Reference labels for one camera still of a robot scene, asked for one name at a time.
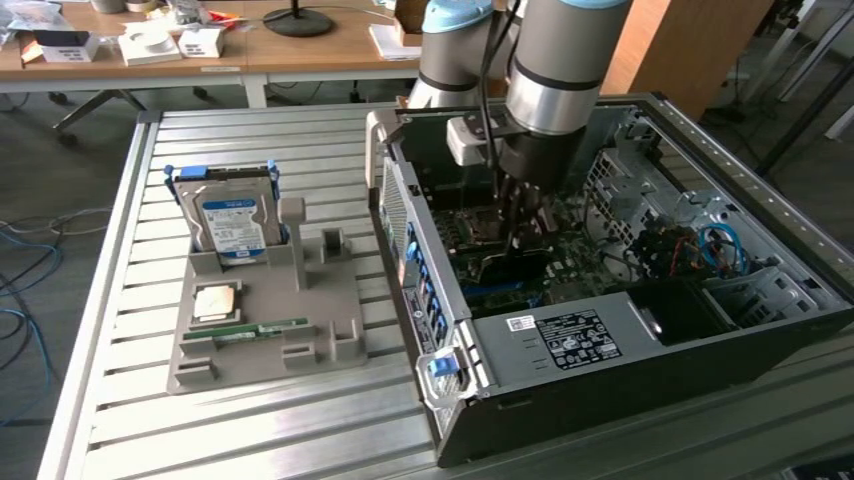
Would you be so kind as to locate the green RAM stick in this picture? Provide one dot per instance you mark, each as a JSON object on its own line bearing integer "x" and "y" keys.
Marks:
{"x": 253, "y": 331}

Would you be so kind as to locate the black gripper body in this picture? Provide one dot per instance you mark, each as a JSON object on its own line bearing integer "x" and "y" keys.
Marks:
{"x": 540, "y": 160}

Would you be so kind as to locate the blue expansion slot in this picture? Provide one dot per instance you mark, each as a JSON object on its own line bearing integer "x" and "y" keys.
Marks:
{"x": 496, "y": 290}

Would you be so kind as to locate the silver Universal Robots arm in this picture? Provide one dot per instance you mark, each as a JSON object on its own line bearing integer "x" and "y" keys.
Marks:
{"x": 553, "y": 70}

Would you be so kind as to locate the white paper stack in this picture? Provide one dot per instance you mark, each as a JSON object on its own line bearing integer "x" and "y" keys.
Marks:
{"x": 393, "y": 45}

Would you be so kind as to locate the wooden desk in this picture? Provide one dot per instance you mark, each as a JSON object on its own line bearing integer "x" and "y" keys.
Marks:
{"x": 100, "y": 70}

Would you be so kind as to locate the small white carton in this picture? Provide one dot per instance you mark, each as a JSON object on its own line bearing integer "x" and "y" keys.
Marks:
{"x": 200, "y": 44}

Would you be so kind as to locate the blue case latch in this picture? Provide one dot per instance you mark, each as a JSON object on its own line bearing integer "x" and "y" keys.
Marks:
{"x": 443, "y": 365}

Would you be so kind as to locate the green motherboard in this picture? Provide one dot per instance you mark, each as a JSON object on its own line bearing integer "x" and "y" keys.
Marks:
{"x": 580, "y": 265}

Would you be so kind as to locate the grey cup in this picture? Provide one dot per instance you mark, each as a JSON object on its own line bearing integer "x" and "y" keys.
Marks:
{"x": 108, "y": 6}

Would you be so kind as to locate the white box with black lid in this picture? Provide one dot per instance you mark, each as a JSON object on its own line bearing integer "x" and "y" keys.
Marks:
{"x": 66, "y": 47}

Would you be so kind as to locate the CPU chip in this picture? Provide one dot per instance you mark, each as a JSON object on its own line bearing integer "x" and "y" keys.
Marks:
{"x": 213, "y": 302}

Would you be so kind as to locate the wooden cabinet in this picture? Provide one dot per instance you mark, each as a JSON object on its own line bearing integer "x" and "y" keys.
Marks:
{"x": 687, "y": 45}

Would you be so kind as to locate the black round lamp base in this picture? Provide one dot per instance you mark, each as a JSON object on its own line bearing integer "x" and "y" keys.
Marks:
{"x": 296, "y": 22}

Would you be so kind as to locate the hard disk in blue caddy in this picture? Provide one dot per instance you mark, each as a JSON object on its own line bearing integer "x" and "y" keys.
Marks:
{"x": 229, "y": 225}

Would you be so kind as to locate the metal disk bay cage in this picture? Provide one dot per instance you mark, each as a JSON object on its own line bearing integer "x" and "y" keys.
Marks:
{"x": 623, "y": 195}

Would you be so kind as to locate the grey power supply unit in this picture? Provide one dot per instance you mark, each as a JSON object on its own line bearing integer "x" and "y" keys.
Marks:
{"x": 527, "y": 345}

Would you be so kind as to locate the CPU socket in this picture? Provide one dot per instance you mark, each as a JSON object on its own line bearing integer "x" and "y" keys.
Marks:
{"x": 476, "y": 225}

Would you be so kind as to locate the grey parts rack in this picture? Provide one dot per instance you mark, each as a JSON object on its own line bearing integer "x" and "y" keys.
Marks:
{"x": 267, "y": 360}

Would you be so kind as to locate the black Nvidia graphics card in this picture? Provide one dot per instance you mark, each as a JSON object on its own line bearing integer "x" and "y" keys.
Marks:
{"x": 520, "y": 267}

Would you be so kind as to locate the white tape roll box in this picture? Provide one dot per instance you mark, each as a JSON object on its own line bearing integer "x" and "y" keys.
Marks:
{"x": 149, "y": 45}

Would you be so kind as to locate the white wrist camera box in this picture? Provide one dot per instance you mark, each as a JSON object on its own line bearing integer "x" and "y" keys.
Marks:
{"x": 467, "y": 142}

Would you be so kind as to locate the brown cardboard box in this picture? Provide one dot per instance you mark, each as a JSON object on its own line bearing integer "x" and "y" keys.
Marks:
{"x": 408, "y": 20}

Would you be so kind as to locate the black open PC case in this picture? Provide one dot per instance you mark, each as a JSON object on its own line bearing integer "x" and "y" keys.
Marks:
{"x": 600, "y": 400}

